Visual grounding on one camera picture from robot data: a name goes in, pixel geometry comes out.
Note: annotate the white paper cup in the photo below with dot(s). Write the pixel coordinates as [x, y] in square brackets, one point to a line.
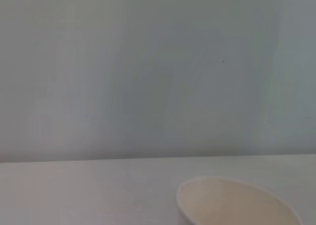
[237, 205]

